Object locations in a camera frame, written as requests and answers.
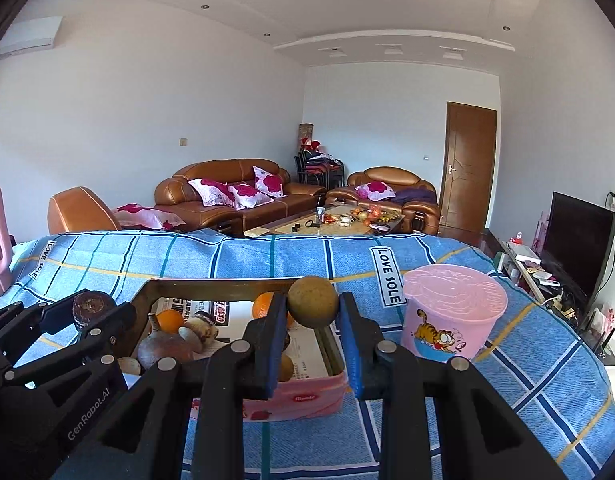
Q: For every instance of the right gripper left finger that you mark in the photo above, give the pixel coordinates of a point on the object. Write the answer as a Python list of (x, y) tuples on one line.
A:
[(143, 435)]

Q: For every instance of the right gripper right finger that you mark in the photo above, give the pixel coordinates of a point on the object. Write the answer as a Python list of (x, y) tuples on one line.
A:
[(480, 436)]

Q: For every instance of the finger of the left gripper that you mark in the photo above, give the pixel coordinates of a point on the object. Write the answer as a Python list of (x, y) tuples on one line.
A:
[(97, 341), (21, 327)]

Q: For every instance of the large brown round fruit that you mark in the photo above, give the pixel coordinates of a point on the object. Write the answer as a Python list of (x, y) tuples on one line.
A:
[(159, 345)]

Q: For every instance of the orange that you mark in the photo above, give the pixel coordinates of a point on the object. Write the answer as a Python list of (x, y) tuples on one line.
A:
[(261, 304), (170, 321), (286, 369)]

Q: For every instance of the small yellow round fruit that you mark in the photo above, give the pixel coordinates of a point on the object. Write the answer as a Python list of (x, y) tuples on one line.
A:
[(313, 302)]

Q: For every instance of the pink cookie tin box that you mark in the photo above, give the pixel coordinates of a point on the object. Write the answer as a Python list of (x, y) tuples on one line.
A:
[(312, 371)]

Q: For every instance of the pink cartoon cup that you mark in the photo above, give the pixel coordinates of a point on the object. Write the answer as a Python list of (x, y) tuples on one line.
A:
[(451, 310)]

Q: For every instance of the pink flower blanket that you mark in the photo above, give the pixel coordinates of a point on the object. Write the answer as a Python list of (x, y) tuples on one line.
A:
[(135, 216)]

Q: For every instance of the brown leather chair near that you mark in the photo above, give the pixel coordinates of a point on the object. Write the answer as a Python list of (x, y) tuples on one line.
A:
[(79, 210)]

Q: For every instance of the low TV stand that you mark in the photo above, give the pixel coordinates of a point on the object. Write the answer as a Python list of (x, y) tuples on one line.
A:
[(547, 292)]

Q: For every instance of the pink flower pillow left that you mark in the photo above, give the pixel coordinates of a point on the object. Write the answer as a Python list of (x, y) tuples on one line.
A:
[(213, 193)]

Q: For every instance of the pink flower pillow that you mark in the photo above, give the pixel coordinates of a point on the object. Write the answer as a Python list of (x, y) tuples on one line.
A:
[(268, 183), (213, 193), (247, 197)]

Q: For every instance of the pink flower pillow middle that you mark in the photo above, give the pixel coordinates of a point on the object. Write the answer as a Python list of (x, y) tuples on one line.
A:
[(247, 197)]

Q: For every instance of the wooden coffee table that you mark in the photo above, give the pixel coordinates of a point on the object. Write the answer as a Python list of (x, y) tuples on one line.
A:
[(337, 219)]

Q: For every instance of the brown leather long sofa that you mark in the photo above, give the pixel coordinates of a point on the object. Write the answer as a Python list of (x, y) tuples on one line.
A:
[(175, 195)]

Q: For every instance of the brown leather armchair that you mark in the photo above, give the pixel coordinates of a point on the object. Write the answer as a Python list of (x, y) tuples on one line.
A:
[(393, 189)]

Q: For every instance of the pink flower pillow armchair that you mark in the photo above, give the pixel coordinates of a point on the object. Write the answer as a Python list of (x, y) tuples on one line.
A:
[(375, 191)]

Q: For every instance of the pink flower pillow right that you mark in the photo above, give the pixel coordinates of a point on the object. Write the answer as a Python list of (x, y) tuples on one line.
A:
[(268, 183)]

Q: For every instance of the black television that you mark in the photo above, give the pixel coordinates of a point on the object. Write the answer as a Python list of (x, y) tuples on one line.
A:
[(576, 249)]

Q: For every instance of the stacked dark chairs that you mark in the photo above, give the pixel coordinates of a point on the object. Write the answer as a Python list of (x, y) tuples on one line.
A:
[(319, 169)]

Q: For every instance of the brown wooden door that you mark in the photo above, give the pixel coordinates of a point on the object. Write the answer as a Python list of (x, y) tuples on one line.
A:
[(469, 164)]

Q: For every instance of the tall patterned floor vase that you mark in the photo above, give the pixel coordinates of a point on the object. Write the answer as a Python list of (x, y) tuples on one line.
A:
[(305, 136)]

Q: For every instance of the white air conditioner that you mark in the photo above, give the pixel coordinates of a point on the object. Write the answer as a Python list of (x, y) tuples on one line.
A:
[(28, 36)]

